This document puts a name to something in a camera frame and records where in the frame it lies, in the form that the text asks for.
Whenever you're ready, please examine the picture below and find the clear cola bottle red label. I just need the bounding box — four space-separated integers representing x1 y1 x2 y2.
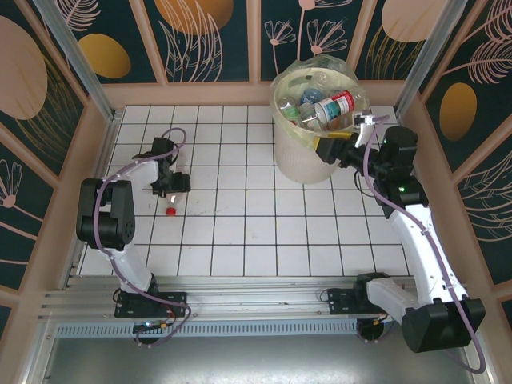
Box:
164 148 186 218

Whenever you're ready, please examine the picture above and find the water bottle red white label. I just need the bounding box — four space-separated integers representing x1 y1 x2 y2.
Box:
314 90 356 122

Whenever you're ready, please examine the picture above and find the clear unlabelled bottle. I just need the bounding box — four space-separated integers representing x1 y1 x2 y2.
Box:
315 70 345 94

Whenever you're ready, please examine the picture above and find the cream plastic bin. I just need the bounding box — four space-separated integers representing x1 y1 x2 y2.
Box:
272 70 363 184

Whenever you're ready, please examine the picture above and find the translucent yellow bin liner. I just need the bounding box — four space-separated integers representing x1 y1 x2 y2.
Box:
271 55 369 149

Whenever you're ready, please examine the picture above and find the grey metal sheet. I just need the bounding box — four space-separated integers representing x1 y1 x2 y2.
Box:
23 319 497 384

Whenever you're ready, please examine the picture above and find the aluminium side rail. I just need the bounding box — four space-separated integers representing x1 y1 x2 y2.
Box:
63 110 123 291
395 107 457 285

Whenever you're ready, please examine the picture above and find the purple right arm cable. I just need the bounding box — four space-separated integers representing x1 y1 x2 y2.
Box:
362 114 489 376

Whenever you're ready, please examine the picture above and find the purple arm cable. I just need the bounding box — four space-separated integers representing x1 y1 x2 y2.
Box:
362 114 489 376
94 126 194 348

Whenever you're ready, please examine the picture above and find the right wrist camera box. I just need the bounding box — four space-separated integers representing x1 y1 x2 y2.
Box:
351 113 380 148

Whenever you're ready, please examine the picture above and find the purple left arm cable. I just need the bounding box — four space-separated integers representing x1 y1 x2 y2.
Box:
94 126 194 348

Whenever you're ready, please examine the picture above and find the aluminium corner post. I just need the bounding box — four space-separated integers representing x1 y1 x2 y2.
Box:
31 0 123 123
395 0 469 119

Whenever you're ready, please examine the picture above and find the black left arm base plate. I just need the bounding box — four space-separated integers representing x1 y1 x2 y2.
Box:
114 290 189 320

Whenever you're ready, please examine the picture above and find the aluminium mounting rail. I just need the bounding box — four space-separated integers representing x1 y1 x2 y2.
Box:
38 274 475 323

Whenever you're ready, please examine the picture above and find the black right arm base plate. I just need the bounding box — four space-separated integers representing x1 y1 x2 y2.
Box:
326 287 371 318

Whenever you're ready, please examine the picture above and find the grey slotted cable duct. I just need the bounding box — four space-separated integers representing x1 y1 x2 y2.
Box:
54 322 363 338

